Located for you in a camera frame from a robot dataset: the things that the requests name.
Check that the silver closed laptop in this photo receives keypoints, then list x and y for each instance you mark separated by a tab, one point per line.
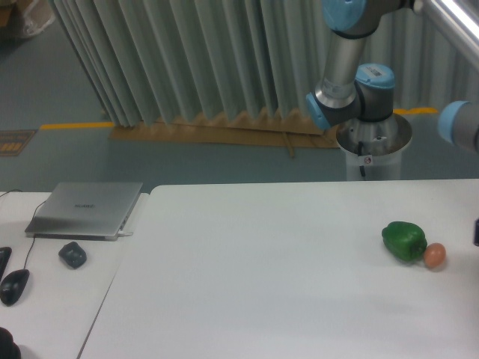
85	210

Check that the black computer mouse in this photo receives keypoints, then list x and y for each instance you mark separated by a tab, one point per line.
13	285

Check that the brown cardboard sheet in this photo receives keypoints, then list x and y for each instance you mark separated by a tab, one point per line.
290	132

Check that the pale green pleated curtain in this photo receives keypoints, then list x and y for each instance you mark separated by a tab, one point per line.
151	60

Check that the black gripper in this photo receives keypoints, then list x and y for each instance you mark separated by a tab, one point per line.
476	233

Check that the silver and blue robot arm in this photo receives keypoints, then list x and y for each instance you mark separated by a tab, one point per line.
358	98

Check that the brown egg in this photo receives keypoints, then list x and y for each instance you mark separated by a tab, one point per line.
435	255

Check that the black keyboard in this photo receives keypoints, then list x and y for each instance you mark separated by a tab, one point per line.
5	253

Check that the green bell pepper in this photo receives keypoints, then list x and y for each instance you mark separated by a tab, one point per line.
404	240

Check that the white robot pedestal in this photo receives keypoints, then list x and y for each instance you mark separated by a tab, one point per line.
373	151

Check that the black dark object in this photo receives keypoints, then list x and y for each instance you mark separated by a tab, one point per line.
8	348

